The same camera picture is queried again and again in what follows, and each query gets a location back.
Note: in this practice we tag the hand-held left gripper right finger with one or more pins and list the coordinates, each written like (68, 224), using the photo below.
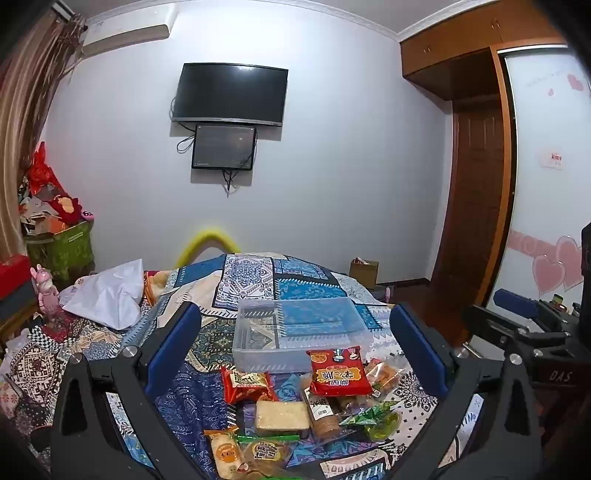
(418, 341)

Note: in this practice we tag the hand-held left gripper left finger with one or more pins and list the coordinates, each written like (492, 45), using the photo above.
(178, 341)

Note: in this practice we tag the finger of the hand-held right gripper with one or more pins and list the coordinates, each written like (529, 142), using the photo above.
(515, 301)
(489, 323)

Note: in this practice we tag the clear packet of orange snacks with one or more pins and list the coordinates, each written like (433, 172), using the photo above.
(384, 374)

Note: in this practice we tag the red biscuit packet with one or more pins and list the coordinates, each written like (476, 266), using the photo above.
(247, 385)

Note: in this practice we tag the red printed snack packet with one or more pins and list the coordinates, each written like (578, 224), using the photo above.
(339, 374)

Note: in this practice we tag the green snack packet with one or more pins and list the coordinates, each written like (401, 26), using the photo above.
(369, 413)

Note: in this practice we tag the green jelly cup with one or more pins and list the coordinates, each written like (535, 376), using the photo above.
(384, 427)

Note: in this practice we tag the clear plastic storage box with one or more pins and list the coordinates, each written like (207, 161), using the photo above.
(300, 350)

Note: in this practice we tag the clear brown biscuit packet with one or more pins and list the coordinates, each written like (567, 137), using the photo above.
(323, 417)

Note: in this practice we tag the orange rice cracker packet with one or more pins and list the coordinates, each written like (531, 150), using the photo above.
(226, 454)

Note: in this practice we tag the orange patterned cloth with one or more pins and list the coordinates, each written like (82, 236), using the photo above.
(154, 284)

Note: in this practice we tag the white plastic bag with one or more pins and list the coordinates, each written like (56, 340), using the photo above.
(108, 295)

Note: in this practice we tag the white sliding door with hearts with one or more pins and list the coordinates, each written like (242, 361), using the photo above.
(549, 221)

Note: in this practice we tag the small cardboard box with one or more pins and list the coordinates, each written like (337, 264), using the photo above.
(364, 273)

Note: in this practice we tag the blue patchwork blanket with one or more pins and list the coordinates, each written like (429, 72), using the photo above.
(258, 277)

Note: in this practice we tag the yellow foam tube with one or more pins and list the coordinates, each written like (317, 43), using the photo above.
(207, 240)

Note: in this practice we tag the brown wooden door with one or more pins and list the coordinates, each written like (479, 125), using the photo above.
(475, 198)

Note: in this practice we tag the pale wafer packet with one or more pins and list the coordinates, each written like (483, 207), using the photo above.
(281, 417)

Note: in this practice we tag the pink rabbit toy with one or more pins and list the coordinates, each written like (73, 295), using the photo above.
(46, 290)

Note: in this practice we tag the green storage box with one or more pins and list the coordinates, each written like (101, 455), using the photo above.
(64, 251)

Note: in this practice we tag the red white sticker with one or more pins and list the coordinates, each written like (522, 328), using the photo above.
(552, 160)

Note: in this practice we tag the round cake packet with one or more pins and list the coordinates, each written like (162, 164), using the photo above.
(268, 456)

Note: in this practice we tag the red plush toy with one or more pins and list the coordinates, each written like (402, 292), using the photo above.
(64, 210)

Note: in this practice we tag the red flat box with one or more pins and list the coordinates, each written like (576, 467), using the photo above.
(14, 274)

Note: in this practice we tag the small black monitor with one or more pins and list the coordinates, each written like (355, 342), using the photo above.
(221, 146)

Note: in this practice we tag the red paper decoration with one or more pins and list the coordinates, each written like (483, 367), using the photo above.
(41, 173)

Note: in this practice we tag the wooden overhead cabinet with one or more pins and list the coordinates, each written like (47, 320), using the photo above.
(443, 55)

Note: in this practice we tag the brown curtain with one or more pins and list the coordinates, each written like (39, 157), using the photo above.
(25, 120)

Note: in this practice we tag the white air conditioner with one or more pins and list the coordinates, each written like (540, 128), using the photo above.
(124, 39)

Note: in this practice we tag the wall-mounted black television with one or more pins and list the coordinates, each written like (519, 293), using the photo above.
(229, 93)

